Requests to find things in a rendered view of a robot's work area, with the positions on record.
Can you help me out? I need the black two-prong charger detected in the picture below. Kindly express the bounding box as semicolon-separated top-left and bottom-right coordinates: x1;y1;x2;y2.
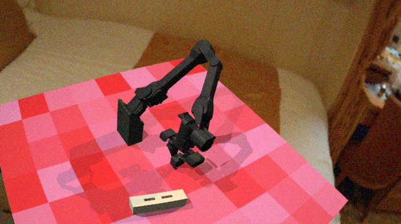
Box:
170;153;182;169

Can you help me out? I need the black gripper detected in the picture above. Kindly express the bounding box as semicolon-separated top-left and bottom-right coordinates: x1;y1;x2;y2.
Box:
159;128;205;167

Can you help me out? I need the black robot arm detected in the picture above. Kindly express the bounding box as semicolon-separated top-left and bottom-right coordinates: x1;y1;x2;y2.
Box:
125;39;223;152

